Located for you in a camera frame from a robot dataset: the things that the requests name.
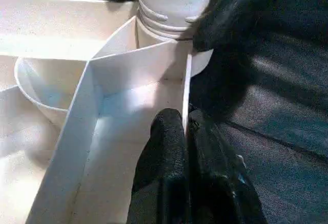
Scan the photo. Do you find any white plastic table top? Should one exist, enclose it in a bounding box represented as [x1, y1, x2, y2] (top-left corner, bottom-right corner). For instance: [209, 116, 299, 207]
[0, 0, 215, 224]

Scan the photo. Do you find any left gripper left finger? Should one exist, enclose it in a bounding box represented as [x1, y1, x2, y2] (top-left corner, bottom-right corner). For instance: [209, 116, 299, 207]
[127, 107, 192, 224]

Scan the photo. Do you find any white plastic table leg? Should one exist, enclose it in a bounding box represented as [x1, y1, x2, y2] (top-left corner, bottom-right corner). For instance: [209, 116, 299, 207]
[137, 0, 222, 40]

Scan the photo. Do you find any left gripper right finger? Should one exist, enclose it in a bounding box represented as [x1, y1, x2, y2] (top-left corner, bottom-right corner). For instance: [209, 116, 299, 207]
[186, 104, 269, 224]

